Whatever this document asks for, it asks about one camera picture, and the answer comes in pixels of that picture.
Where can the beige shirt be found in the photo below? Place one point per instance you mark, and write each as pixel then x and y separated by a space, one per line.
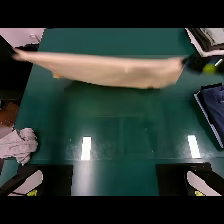
pixel 110 70

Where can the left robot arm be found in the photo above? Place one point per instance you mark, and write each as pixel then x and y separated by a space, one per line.
pixel 53 180

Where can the blue garment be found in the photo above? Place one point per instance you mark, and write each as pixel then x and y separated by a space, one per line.
pixel 216 103

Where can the brown garment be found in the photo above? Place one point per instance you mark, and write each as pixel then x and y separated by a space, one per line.
pixel 202 36

